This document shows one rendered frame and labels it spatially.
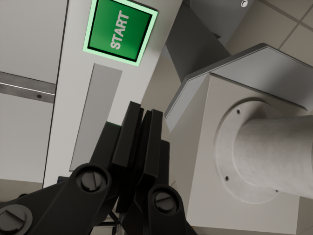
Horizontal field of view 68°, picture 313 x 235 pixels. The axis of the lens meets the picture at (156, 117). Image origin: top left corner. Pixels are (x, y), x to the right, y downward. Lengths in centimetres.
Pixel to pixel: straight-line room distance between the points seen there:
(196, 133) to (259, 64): 17
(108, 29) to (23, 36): 20
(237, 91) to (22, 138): 43
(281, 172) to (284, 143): 4
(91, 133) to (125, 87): 8
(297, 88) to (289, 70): 6
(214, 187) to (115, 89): 25
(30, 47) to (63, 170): 19
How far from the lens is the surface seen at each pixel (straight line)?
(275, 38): 153
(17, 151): 57
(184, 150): 44
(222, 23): 132
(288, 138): 36
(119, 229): 242
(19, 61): 43
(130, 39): 23
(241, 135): 43
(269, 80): 51
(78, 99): 27
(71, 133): 31
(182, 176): 43
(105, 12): 23
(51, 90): 42
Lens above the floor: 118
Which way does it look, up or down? 49 degrees down
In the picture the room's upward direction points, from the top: 168 degrees clockwise
